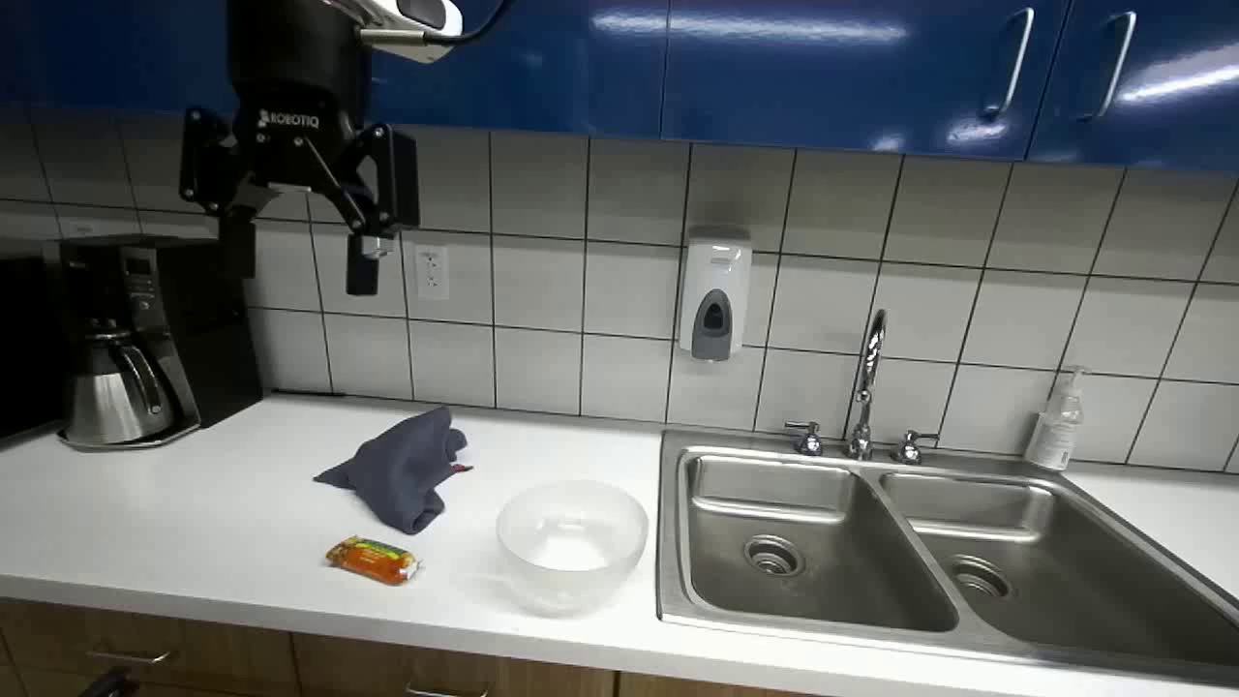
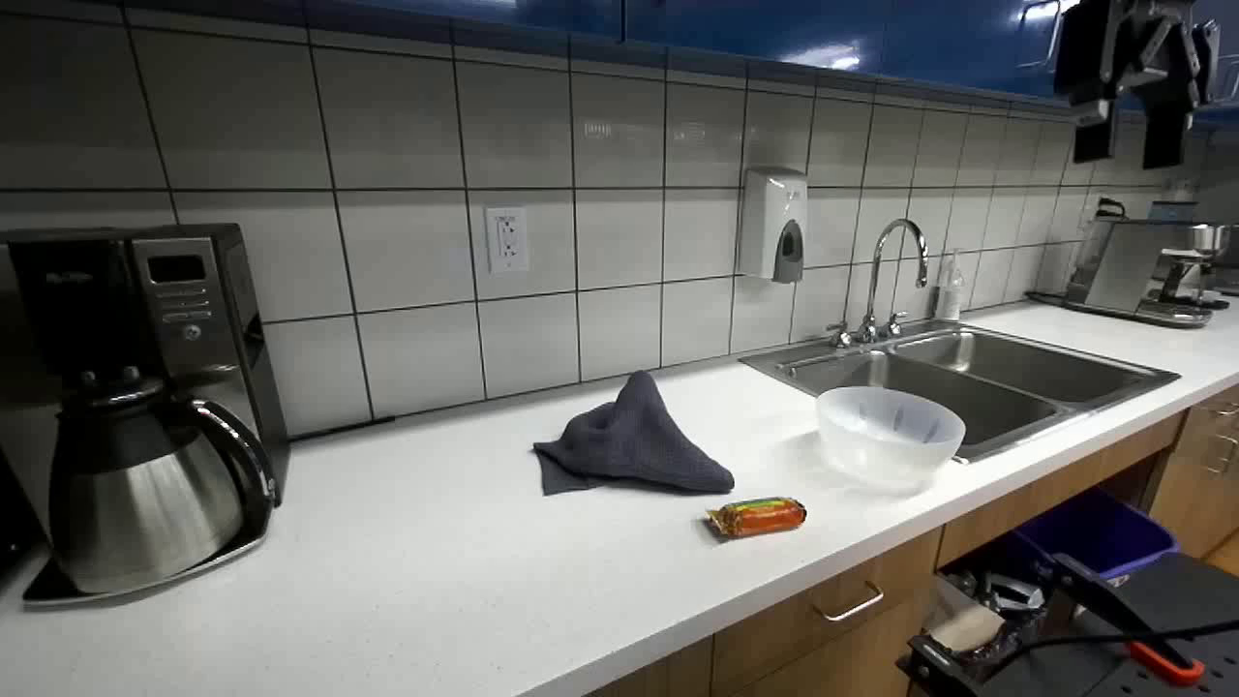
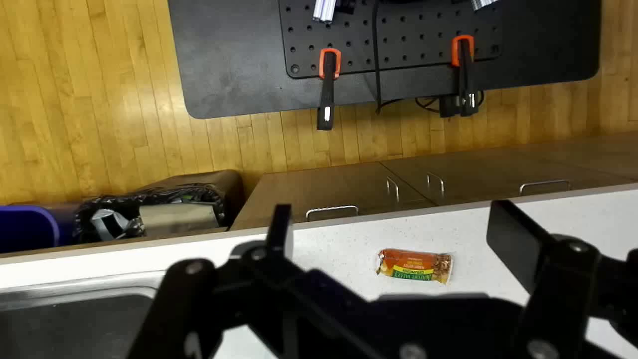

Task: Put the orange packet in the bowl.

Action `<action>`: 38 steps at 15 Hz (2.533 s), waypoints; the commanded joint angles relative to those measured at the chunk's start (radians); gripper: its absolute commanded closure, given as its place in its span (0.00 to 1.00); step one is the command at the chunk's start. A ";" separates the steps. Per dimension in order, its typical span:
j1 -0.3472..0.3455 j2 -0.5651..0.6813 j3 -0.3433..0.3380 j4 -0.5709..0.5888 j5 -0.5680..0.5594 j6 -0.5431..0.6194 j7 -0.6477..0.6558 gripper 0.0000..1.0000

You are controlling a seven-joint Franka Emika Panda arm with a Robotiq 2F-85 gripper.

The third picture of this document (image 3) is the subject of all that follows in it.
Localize brown bin with black bag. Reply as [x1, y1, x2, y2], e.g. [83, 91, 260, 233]
[71, 167, 246, 243]

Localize black perforated mounting board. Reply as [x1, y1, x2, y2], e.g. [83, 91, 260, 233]
[276, 0, 509, 81]

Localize orange granola bar packet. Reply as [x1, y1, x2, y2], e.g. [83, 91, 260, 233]
[376, 247, 455, 286]

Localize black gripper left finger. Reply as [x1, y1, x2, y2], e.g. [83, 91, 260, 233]
[126, 201, 376, 359]

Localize silver lower cabinet handle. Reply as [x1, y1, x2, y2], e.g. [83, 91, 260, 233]
[384, 175, 404, 203]
[517, 177, 577, 197]
[304, 201, 362, 221]
[424, 171, 449, 201]

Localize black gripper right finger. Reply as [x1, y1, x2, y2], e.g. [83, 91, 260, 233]
[487, 197, 638, 359]

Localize dark grey desk top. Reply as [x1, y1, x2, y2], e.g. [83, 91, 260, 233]
[166, 0, 605, 121]

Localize orange black bar clamp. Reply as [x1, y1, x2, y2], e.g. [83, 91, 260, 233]
[316, 45, 346, 131]
[449, 33, 481, 119]

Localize black hanging power cable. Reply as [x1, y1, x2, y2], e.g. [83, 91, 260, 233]
[370, 0, 402, 113]

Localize blue plastic bin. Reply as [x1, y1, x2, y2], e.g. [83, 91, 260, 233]
[0, 203, 65, 255]

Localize stainless steel double sink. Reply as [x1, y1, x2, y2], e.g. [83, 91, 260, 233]
[0, 286, 164, 359]

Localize wooden lower cabinet front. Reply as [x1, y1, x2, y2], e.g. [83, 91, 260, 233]
[230, 161, 440, 231]
[382, 133, 638, 207]

